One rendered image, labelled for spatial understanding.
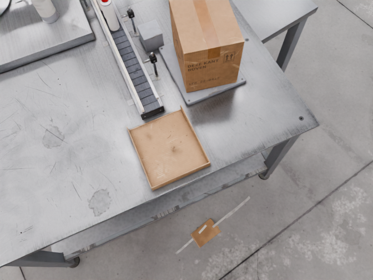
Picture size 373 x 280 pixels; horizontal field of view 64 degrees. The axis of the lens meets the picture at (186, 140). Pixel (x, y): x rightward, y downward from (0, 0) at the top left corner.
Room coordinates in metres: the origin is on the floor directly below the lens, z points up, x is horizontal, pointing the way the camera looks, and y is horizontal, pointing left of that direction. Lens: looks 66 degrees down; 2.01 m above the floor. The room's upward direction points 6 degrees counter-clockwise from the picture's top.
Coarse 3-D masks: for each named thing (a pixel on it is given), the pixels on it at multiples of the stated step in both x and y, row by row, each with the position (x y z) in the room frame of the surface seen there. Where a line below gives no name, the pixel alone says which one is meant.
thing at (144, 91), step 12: (96, 0) 1.37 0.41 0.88; (120, 24) 1.17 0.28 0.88; (120, 36) 1.10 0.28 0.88; (120, 48) 1.02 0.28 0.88; (132, 48) 1.01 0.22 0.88; (132, 60) 0.94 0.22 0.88; (132, 72) 0.87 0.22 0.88; (144, 84) 0.80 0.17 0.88; (144, 96) 0.73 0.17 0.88; (144, 108) 0.67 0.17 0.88; (156, 108) 0.66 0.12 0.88
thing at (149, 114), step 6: (90, 0) 1.37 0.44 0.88; (96, 12) 1.28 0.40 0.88; (102, 24) 1.19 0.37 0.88; (108, 36) 1.11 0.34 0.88; (114, 54) 0.99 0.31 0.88; (120, 66) 0.91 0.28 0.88; (126, 78) 0.84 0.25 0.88; (132, 90) 0.77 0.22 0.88; (132, 96) 0.74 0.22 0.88; (138, 108) 0.67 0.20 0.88; (162, 108) 0.67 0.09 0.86; (144, 114) 0.64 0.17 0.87; (150, 114) 0.65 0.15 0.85; (156, 114) 0.66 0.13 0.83
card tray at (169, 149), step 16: (176, 112) 0.66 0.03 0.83; (144, 128) 0.60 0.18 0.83; (160, 128) 0.59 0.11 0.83; (176, 128) 0.58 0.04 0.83; (192, 128) 0.56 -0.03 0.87; (144, 144) 0.52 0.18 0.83; (160, 144) 0.51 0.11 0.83; (176, 144) 0.50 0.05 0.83; (192, 144) 0.50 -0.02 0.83; (144, 160) 0.45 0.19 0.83; (160, 160) 0.44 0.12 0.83; (176, 160) 0.43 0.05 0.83; (192, 160) 0.43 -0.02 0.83; (208, 160) 0.41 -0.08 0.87; (160, 176) 0.37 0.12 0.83; (176, 176) 0.36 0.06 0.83
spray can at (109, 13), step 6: (102, 0) 1.14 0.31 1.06; (108, 0) 1.15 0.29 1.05; (102, 6) 1.14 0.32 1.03; (108, 6) 1.13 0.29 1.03; (108, 12) 1.13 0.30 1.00; (114, 12) 1.15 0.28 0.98; (108, 18) 1.13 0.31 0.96; (114, 18) 1.14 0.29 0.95; (108, 24) 1.14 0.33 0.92; (114, 24) 1.13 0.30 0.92; (114, 30) 1.13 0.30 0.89
